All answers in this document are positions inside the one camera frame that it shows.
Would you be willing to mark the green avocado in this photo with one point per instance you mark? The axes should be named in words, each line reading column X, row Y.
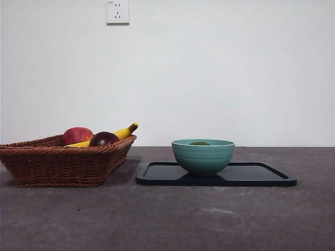
column 199, row 143

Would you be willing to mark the teal ribbed bowl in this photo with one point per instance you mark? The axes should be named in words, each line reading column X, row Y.
column 202, row 159

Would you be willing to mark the yellow banana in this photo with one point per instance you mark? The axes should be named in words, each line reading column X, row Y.
column 123, row 132

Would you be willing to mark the dark purple round fruit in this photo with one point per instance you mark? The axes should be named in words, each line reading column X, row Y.
column 103, row 139

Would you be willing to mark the red peach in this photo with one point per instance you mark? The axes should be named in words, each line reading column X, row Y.
column 77, row 134

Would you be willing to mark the black rectangular tray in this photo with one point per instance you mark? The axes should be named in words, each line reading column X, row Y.
column 248, row 175

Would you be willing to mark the brown wicker basket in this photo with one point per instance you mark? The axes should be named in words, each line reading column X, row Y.
column 60, row 164

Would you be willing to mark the white wall socket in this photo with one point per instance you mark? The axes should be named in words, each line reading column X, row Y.
column 117, row 13

